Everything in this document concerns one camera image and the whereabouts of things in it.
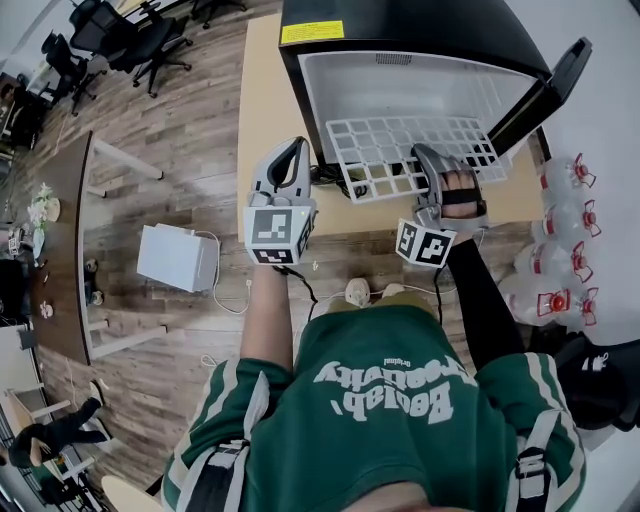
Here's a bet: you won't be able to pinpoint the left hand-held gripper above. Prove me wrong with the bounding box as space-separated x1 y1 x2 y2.
243 137 320 267

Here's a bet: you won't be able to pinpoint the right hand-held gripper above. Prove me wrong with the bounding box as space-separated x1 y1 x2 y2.
395 142 489 270

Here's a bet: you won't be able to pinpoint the white wire rack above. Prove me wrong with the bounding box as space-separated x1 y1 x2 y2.
324 117 511 205

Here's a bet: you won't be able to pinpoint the black mini fridge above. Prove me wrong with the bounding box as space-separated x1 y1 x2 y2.
278 0 594 169

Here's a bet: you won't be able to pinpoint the person's left forearm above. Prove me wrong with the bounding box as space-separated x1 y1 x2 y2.
240 263 296 374

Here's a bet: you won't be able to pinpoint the person's right forearm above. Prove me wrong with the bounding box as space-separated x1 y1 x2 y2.
444 234 526 374

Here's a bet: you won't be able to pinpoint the person's right hand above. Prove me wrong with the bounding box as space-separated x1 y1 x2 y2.
442 169 485 220

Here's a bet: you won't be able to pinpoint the light wooden table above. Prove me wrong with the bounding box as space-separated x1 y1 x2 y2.
235 12 551 251

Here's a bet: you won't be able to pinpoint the white box appliance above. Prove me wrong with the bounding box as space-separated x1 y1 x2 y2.
136 224 221 294

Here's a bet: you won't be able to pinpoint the person's left cream shoe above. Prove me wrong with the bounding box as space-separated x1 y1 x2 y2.
345 278 371 307

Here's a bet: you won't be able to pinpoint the khaki trousers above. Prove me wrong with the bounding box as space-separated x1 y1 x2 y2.
327 292 439 321

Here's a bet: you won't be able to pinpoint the black office chair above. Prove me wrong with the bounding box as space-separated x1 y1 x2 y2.
107 0 194 99
192 0 249 16
42 32 109 116

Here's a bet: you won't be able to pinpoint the dark curved desk white legs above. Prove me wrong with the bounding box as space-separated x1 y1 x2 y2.
27 130 166 366

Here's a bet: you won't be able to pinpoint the white flowers in round pot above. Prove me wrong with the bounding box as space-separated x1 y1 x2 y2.
27 182 61 246

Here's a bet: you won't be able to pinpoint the green printed shirt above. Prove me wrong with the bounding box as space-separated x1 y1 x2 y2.
162 304 586 512

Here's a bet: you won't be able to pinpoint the round wooden table black base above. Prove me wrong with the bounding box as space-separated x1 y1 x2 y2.
101 474 166 512

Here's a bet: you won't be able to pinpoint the black coiled power cable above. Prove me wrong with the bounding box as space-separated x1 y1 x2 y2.
309 162 371 199

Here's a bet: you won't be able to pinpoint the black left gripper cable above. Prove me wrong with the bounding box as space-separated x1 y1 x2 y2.
274 264 321 321

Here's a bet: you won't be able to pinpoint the white appliance cable with plug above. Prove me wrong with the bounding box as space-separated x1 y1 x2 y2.
189 229 254 316

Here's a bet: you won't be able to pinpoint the grey shoulder strap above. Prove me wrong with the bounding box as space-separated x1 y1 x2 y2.
174 372 271 512
514 409 559 512

